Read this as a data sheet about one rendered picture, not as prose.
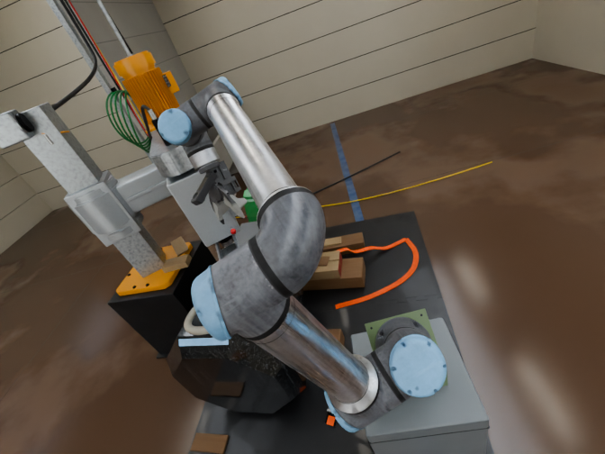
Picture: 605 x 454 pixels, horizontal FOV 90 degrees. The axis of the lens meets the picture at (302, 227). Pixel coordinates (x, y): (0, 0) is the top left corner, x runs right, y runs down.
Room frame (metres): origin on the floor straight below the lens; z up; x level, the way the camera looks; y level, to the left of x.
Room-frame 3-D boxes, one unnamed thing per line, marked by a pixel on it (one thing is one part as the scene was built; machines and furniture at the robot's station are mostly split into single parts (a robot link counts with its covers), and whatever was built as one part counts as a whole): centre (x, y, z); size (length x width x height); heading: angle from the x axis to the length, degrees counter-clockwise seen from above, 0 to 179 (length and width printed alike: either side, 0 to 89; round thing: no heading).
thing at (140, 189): (2.15, 1.03, 1.37); 0.74 x 0.34 x 0.25; 103
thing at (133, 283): (2.11, 1.22, 0.76); 0.49 x 0.49 x 0.05; 72
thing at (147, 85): (2.26, 0.57, 1.91); 0.31 x 0.28 x 0.40; 101
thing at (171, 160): (1.95, 0.53, 1.63); 0.96 x 0.25 x 0.17; 11
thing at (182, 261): (1.98, 1.00, 0.81); 0.20 x 0.10 x 0.05; 80
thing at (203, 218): (1.68, 0.48, 1.33); 0.36 x 0.22 x 0.45; 11
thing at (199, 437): (1.03, 1.08, 0.02); 0.25 x 0.10 x 0.01; 68
